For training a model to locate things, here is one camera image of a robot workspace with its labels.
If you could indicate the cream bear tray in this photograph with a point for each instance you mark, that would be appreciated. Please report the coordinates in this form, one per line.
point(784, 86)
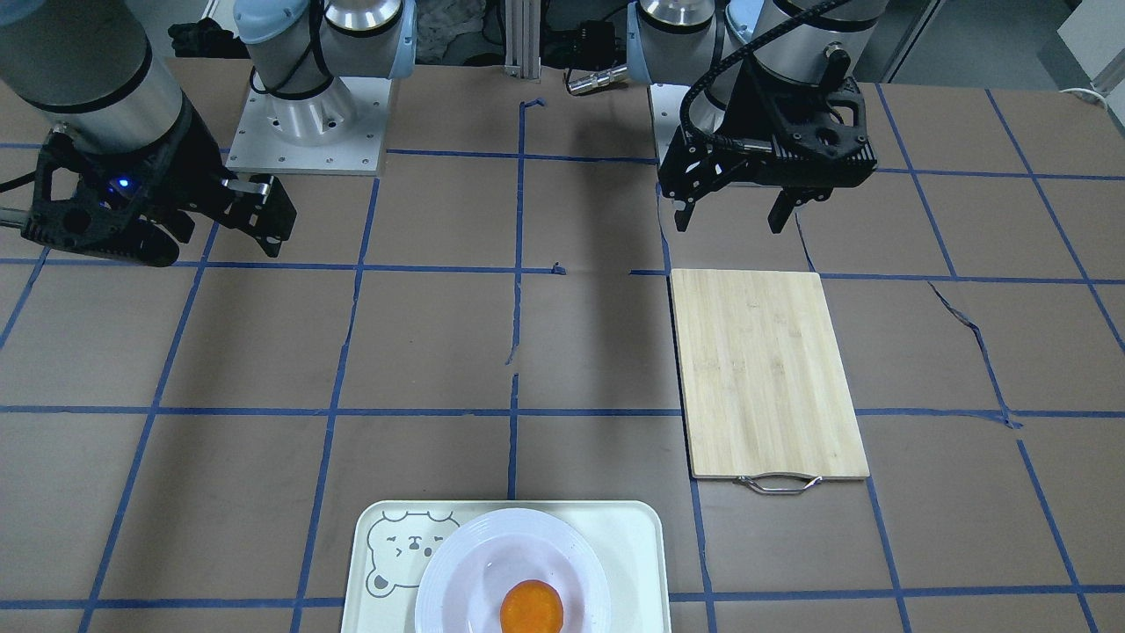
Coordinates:
point(394, 541)

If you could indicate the silver metal connector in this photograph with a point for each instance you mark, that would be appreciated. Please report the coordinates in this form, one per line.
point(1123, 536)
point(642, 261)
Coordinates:
point(596, 81)

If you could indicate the aluminium frame post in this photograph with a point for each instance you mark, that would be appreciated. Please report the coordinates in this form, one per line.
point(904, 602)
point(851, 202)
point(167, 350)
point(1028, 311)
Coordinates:
point(522, 35)

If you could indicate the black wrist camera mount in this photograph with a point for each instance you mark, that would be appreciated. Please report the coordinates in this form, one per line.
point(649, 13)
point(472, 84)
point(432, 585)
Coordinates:
point(825, 121)
point(104, 206)

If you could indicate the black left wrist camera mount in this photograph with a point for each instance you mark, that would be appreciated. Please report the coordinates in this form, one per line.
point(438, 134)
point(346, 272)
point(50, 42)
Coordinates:
point(825, 121)

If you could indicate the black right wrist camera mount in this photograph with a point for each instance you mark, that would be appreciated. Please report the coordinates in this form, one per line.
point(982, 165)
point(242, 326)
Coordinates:
point(104, 206)

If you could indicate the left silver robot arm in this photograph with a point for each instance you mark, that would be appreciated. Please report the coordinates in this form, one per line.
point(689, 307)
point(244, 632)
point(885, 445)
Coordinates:
point(703, 44)

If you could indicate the white round plate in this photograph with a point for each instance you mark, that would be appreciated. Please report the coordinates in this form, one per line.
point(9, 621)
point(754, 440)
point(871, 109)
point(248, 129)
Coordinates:
point(470, 575)

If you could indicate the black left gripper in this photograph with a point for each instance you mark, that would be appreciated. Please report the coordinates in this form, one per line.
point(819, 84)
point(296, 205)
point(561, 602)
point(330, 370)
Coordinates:
point(736, 122)

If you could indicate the bamboo cutting board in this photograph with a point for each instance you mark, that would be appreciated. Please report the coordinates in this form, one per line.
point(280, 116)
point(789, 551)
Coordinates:
point(764, 391)

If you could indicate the orange fruit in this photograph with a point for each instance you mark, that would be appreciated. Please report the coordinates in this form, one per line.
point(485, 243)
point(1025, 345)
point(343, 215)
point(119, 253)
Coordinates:
point(532, 606)

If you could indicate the brown paper table cover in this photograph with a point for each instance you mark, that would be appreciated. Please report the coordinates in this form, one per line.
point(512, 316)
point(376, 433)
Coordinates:
point(188, 448)

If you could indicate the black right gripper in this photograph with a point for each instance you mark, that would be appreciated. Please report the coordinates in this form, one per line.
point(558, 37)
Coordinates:
point(187, 169)

